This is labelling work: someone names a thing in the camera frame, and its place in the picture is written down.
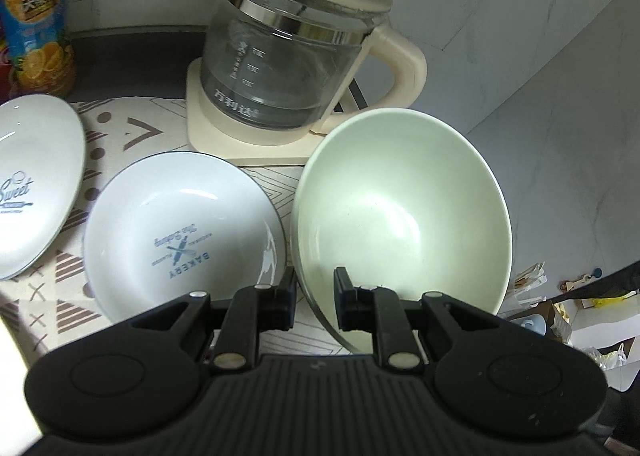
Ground clear plastic bag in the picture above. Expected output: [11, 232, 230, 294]
[584, 342, 629, 389]

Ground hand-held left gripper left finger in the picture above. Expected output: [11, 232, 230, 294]
[120, 266, 298, 372]

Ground white plate with blue print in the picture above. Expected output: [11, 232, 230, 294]
[0, 94, 87, 281]

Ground cream kettle base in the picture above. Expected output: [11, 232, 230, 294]
[185, 59, 362, 167]

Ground orange juice bottle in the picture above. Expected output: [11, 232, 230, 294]
[0, 0, 76, 100]

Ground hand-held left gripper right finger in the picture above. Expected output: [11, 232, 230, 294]
[332, 266, 508, 371]

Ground paper bags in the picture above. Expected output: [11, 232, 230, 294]
[500, 262, 550, 313]

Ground pale green bowl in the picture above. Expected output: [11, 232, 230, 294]
[291, 107, 514, 356]

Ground glass kettle with cream handle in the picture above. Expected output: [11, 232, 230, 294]
[202, 0, 428, 134]

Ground cardboard box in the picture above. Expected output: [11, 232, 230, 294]
[550, 286, 640, 349]

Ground patterned beige table mat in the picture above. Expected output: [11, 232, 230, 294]
[0, 95, 361, 362]

